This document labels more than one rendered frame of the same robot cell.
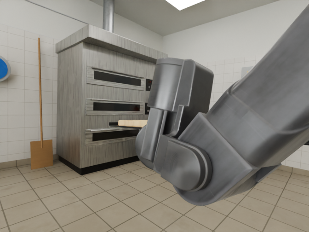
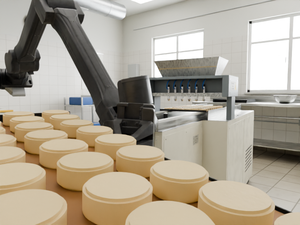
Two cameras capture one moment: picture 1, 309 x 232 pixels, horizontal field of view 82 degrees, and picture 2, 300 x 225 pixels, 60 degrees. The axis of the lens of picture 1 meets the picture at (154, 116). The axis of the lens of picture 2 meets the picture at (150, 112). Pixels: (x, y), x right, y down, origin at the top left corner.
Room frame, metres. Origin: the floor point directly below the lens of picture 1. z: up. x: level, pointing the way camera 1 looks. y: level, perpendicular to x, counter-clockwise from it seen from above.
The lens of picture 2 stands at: (0.75, -0.02, 1.05)
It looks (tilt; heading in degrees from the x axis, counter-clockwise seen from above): 4 degrees down; 178
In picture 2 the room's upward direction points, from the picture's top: straight up
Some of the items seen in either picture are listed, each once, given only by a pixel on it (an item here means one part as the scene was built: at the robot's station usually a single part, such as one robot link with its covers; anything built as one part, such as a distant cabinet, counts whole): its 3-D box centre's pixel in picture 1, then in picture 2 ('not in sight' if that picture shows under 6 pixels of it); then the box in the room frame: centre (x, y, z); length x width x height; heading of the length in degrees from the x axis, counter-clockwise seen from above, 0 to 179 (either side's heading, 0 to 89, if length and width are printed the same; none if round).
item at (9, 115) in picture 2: not in sight; (18, 118); (0.28, -0.23, 1.01); 0.05 x 0.05 x 0.02
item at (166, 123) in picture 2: not in sight; (210, 112); (-1.48, 0.61, 0.87); 2.01 x 0.03 x 0.07; 148
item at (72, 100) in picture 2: not in sight; (81, 100); (-4.67, -1.21, 0.87); 0.40 x 0.30 x 0.16; 50
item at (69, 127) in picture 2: not in sight; (77, 128); (0.35, -0.12, 1.00); 0.05 x 0.05 x 0.02
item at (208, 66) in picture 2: not in sight; (190, 68); (-1.46, 0.42, 1.25); 0.56 x 0.29 x 0.14; 58
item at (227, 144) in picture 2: not in sight; (206, 153); (-1.87, 0.68, 0.42); 1.28 x 0.72 x 0.84; 148
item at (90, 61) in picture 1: (112, 105); not in sight; (3.22, 0.76, 1.00); 1.56 x 1.20 x 2.01; 137
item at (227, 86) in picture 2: not in sight; (190, 97); (-1.46, 0.42, 1.01); 0.72 x 0.33 x 0.34; 58
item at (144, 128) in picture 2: not in sight; (129, 144); (0.35, -0.04, 0.97); 0.09 x 0.07 x 0.07; 170
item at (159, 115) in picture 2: not in sight; (179, 111); (-1.64, 0.36, 0.87); 2.01 x 0.03 x 0.07; 148
